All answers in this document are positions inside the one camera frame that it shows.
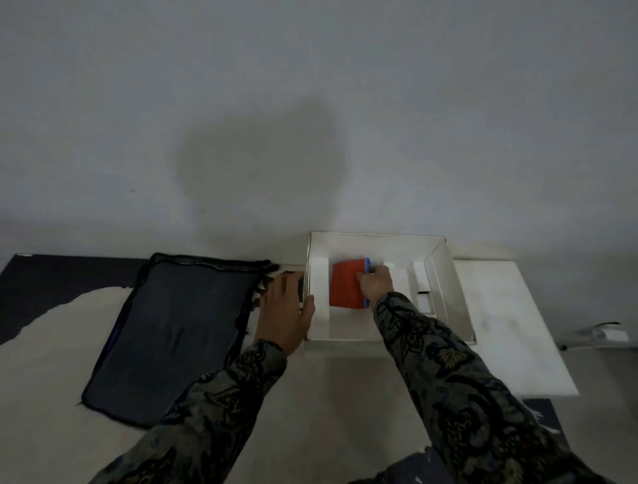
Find white box lid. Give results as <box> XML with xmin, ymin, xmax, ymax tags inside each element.
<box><xmin>451</xmin><ymin>258</ymin><xmax>580</xmax><ymax>398</ymax></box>

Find white power adapter with cable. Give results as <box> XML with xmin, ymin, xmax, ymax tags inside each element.
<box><xmin>558</xmin><ymin>321</ymin><xmax>630</xmax><ymax>350</ymax></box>

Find person's right hand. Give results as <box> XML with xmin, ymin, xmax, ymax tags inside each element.
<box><xmin>354</xmin><ymin>265</ymin><xmax>395</xmax><ymax>314</ymax></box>

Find person's left forearm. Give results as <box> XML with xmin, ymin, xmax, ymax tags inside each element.
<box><xmin>89</xmin><ymin>340</ymin><xmax>288</xmax><ymax>484</ymax></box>

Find person's left hand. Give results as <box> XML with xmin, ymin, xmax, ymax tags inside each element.
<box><xmin>254</xmin><ymin>271</ymin><xmax>316</xmax><ymax>358</ymax></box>

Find person's right forearm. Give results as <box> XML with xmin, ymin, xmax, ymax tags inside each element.
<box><xmin>372</xmin><ymin>291</ymin><xmax>614</xmax><ymax>484</ymax></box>

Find red cloth with blue trim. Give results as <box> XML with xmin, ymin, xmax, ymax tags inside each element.
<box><xmin>328</xmin><ymin>257</ymin><xmax>372</xmax><ymax>309</ymax></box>

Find yellow cloth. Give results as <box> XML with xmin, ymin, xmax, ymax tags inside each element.
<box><xmin>80</xmin><ymin>252</ymin><xmax>280</xmax><ymax>429</ymax></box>

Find white box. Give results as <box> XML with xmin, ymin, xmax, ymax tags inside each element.
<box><xmin>302</xmin><ymin>231</ymin><xmax>477</xmax><ymax>348</ymax></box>

